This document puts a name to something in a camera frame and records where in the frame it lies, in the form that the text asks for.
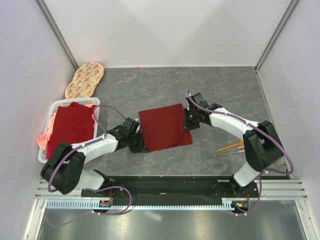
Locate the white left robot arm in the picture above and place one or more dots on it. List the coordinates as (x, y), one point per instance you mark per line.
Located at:
(64, 170)

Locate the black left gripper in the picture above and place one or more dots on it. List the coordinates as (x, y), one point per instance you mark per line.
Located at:
(141, 146)

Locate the floral oval placemat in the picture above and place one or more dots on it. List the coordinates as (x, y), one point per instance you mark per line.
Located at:
(85, 81)

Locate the white slotted cable duct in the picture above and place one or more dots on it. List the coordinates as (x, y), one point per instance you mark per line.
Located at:
(90, 204)

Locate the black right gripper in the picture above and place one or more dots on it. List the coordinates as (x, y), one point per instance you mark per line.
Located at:
(187, 125)

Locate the chopstick with tan handle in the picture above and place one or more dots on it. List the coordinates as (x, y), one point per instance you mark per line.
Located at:
(235, 148)

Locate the orange plastic fork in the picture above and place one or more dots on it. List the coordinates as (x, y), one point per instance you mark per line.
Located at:
(239, 144)

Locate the red cloth in basket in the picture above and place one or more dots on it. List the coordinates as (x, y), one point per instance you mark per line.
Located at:
(73, 124)

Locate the red cloth napkin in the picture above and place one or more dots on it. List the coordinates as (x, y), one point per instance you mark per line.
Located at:
(162, 128)

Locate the salmon pink cloth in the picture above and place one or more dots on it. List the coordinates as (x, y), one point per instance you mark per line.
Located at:
(42, 140)

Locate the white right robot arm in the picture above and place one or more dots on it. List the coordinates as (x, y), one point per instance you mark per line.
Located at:
(262, 146)

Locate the white plastic basket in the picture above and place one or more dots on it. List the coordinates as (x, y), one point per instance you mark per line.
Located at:
(66, 102)

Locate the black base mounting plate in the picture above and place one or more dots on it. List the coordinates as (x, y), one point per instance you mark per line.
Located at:
(172, 190)

